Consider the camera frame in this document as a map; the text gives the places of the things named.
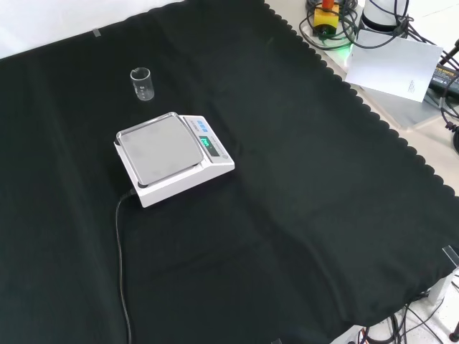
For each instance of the small clear glass beaker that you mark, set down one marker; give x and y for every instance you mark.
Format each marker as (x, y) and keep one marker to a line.
(143, 89)

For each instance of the black cloth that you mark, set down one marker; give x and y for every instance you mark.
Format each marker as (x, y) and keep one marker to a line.
(287, 179)

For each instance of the white electronic balance steel pan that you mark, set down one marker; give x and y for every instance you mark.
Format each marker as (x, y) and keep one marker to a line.
(161, 150)

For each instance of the yellow stop button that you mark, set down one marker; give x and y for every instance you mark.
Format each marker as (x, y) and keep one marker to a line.
(326, 18)

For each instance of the grey tape strip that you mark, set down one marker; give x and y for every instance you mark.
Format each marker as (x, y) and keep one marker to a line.
(97, 32)

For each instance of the pale board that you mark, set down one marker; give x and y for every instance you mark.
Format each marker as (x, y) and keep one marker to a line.
(391, 64)

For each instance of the black power adapter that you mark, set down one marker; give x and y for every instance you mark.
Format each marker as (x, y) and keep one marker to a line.
(444, 77)

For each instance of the clear tape strip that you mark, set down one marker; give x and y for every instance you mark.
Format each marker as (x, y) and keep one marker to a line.
(451, 253)

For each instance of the white bench leg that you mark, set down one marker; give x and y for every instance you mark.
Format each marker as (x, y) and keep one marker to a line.
(442, 286)

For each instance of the black tripod leg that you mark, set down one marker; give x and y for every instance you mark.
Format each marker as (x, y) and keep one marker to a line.
(450, 53)

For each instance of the grey base plate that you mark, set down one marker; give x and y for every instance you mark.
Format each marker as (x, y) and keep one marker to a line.
(401, 109)

